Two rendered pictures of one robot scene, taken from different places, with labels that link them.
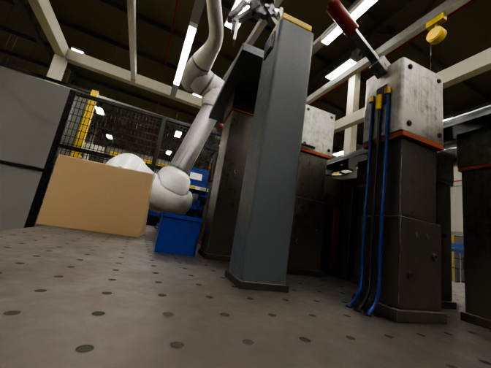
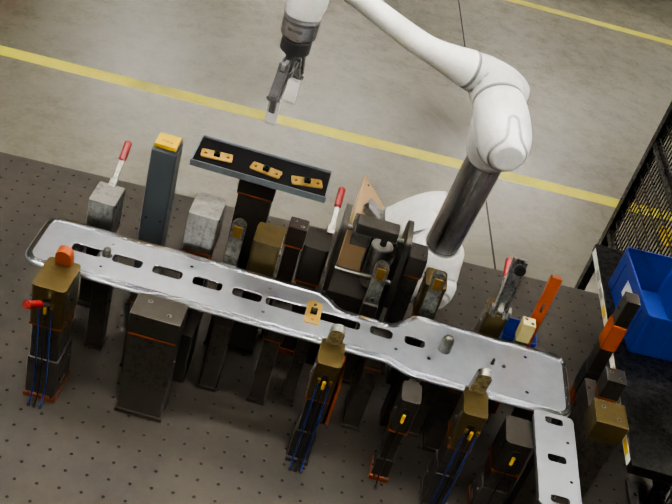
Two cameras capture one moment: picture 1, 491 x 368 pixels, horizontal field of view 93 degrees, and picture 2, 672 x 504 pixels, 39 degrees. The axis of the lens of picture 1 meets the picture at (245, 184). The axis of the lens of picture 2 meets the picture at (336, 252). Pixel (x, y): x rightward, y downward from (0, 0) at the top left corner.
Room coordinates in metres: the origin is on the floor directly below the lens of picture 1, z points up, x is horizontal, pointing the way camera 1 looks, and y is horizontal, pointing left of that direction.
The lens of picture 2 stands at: (1.45, -1.95, 2.51)
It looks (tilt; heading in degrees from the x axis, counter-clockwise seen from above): 36 degrees down; 106
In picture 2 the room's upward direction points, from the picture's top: 18 degrees clockwise
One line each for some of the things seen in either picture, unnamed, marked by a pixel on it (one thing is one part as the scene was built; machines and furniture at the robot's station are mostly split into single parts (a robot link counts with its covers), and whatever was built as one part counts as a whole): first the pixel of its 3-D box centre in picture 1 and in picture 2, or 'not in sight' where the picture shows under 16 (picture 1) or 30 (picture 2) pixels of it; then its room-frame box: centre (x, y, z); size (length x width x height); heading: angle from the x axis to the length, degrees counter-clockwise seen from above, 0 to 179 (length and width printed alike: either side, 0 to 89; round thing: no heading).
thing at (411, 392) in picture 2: not in sight; (394, 437); (1.27, -0.29, 0.84); 0.10 x 0.05 x 0.29; 108
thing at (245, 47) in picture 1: (243, 97); (262, 168); (0.63, 0.04, 1.16); 0.37 x 0.14 x 0.02; 18
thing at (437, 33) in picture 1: (436, 53); not in sight; (2.05, -1.73, 2.85); 0.16 x 0.10 x 0.85; 23
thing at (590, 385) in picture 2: not in sight; (569, 434); (1.65, 0.02, 0.85); 0.12 x 0.03 x 0.30; 108
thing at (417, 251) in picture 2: not in sight; (396, 310); (1.10, 0.07, 0.91); 0.07 x 0.05 x 0.42; 108
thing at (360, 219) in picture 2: not in sight; (355, 290); (0.98, 0.03, 0.95); 0.18 x 0.13 x 0.49; 18
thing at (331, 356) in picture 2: not in sight; (313, 408); (1.07, -0.36, 0.87); 0.12 x 0.07 x 0.35; 108
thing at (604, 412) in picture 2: not in sight; (581, 461); (1.70, -0.09, 0.88); 0.08 x 0.08 x 0.36; 18
